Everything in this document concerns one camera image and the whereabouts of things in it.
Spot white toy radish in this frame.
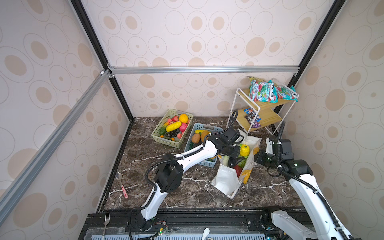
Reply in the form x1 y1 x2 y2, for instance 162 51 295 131
222 156 230 167

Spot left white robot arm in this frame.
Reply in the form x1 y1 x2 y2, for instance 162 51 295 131
126 110 243 232

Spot silver diagonal aluminium bar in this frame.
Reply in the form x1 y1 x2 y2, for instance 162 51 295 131
1 69 111 224

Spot pink toy fruit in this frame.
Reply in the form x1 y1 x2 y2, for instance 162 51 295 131
179 123 188 133

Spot orange toy fruit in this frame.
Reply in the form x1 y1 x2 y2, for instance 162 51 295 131
179 114 189 124

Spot red toy pepper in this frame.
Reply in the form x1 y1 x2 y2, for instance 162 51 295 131
234 165 243 178

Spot white grocery bag yellow handles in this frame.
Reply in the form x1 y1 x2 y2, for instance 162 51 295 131
211 131 261 199

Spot black vertical frame post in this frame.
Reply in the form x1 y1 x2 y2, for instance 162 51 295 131
69 0 135 122

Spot brown toy potato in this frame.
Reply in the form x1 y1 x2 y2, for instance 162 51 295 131
191 133 201 144

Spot colorful candy bag right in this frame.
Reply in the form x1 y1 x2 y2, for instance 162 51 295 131
275 85 299 102

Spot dark toy eggplant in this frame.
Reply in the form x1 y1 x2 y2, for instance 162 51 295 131
228 157 245 169

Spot metal fork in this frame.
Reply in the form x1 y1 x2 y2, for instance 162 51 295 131
102 213 111 240

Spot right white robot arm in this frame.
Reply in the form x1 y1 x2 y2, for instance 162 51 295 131
254 123 354 240

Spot yellow toy bell pepper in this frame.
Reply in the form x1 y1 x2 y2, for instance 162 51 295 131
239 144 251 158

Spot dark candy packet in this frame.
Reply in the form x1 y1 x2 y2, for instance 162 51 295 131
244 108 262 128

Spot yellow toy banana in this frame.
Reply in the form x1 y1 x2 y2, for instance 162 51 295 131
166 121 182 133

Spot white spoon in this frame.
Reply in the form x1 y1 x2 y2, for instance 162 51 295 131
201 228 210 240

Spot pink handled spoon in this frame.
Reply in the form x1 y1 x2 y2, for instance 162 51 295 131
115 172 128 199

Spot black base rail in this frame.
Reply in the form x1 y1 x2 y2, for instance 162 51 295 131
77 207 316 240

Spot green toy cabbage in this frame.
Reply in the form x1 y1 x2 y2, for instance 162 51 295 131
237 158 247 169

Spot colorful candy bag left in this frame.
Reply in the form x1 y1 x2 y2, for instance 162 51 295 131
248 77 278 103

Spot orange toy pumpkin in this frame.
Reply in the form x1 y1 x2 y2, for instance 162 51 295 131
200 130 211 142

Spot colorful candy bag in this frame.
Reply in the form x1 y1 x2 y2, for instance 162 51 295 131
275 85 299 102
248 77 278 103

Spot blue perforated plastic basket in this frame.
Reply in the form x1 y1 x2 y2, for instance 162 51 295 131
184 123 223 168

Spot white wire wooden shelf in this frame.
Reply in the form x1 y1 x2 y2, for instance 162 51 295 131
230 76 296 134

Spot green perforated plastic basket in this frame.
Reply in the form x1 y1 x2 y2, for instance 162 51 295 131
152 109 194 149

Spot silver horizontal aluminium bar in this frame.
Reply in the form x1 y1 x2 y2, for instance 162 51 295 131
102 65 300 76

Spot black right frame post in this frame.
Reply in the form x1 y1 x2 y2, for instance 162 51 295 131
274 0 347 116

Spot dark toy grapes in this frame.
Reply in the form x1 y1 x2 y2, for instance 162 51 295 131
164 130 180 140

